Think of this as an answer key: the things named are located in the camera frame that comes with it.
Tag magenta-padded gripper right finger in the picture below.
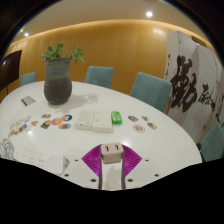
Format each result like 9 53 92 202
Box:
121 144 162 191

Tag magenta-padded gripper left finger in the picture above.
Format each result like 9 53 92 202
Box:
61 143 104 191

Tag pale pink charger block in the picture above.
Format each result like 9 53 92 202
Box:
100 142 125 165

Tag round white-rimmed sticker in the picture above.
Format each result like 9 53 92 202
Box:
132 123 146 134

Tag small orange-green sticker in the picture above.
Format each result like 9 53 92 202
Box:
146 122 158 131

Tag white flat box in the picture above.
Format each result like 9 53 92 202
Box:
73 110 96 132
91 110 114 134

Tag small green box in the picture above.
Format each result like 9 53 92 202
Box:
111 110 122 126

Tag white power strip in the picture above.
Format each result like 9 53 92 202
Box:
13 144 70 176

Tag round orange sticker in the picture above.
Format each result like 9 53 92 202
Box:
51 117 63 126

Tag black shield-shaped sticker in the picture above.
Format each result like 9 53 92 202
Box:
40 120 53 130

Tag teal chairs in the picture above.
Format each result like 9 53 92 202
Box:
19 65 224 163

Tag green plant in grey vase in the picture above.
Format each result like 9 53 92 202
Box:
40 43 87 106

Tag flat grey notebook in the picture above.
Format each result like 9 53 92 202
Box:
20 95 37 107

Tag white calligraphy folding screen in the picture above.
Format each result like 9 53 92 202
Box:
163 29 224 144

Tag black television screen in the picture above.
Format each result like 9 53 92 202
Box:
0 49 23 93

